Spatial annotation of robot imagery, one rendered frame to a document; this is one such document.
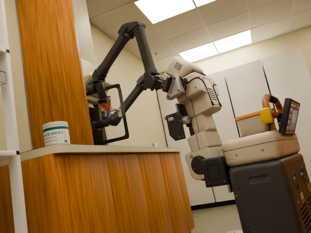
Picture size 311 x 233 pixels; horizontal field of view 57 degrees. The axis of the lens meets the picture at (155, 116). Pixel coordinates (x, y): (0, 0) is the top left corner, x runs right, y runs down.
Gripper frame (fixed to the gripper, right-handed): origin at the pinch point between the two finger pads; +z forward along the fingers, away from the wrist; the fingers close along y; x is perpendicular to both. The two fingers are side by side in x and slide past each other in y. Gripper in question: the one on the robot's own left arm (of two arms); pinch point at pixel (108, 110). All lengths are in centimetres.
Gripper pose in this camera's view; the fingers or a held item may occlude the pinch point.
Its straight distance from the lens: 200.0
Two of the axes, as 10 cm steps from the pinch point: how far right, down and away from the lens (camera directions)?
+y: -1.8, 2.9, -9.4
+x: 9.4, -2.3, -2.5
